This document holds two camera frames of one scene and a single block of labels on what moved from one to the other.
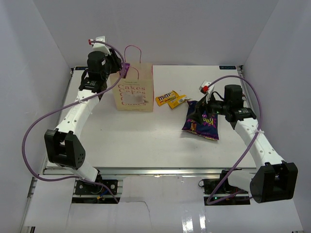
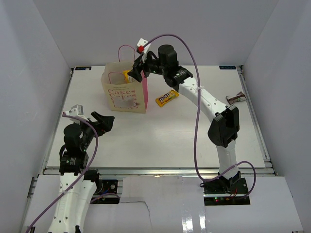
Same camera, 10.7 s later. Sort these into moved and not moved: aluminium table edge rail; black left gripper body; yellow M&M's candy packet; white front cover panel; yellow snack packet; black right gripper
Moved: yellow snack packet; black right gripper; black left gripper body
Not moved: yellow M&M's candy packet; white front cover panel; aluminium table edge rail
